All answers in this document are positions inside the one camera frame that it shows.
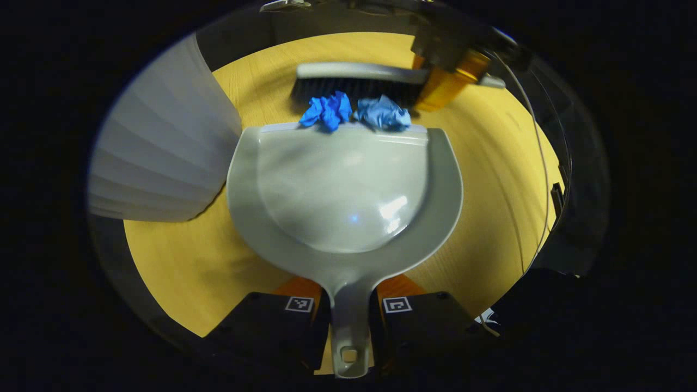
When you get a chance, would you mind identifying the light blue paper ball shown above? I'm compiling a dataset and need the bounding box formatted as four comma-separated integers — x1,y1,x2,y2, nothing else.
354,94,412,133

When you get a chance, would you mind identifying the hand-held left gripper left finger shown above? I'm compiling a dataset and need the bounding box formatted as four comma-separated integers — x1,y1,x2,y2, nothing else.
204,275,331,377

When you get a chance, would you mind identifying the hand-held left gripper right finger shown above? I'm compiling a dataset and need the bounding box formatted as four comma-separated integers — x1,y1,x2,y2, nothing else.
369,274,482,377

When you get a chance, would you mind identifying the small grey broom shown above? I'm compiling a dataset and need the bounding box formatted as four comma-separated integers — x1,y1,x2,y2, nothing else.
290,61,507,111

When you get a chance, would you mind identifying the thin white cable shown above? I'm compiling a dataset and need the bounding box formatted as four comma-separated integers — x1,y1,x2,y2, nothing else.
487,49,552,275

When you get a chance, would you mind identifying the dark blue paper ball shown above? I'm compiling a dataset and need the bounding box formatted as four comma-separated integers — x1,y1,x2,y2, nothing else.
298,90,354,133

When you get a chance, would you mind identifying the grey plastic dustpan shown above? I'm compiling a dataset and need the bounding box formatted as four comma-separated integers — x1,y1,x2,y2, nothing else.
226,121,464,379

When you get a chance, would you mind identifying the grey garbage bin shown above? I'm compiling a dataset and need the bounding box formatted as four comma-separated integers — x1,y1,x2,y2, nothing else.
87,32,243,223

